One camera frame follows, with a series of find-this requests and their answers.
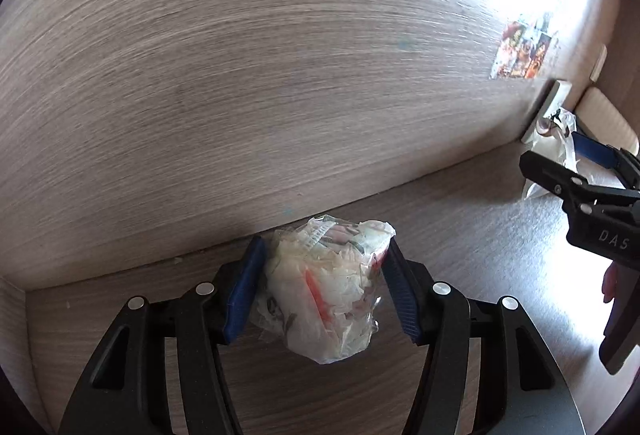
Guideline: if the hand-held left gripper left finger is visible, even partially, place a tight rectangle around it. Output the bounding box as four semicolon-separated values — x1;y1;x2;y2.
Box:
57;235;268;435

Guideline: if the white wall socket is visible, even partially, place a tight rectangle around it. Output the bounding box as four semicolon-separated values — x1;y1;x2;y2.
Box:
520;79;572;143

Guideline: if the clear printed plastic wrapper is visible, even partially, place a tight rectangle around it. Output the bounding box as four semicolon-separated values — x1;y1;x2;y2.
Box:
249;214;397;364

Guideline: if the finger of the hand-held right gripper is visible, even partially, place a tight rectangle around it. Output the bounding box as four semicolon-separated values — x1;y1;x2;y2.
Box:
519;150;640;228
570;131;640;190

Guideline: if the colourful sticker sheet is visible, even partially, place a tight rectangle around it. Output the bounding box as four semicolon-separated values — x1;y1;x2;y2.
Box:
490;12;558;80

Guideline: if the beige nightstand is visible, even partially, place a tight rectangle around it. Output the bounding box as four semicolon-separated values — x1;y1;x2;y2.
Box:
22;135;640;435

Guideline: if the white plastic bag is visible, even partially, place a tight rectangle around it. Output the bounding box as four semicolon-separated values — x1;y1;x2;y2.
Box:
522;108;601;201

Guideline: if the cream tissue box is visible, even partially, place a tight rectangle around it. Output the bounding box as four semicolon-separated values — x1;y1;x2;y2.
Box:
570;88;640;153

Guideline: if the person's right hand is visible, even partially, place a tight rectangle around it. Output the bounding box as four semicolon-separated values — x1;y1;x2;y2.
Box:
602;265;618;303

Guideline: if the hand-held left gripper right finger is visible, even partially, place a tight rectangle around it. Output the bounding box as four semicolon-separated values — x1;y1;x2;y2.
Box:
382;237;586;435

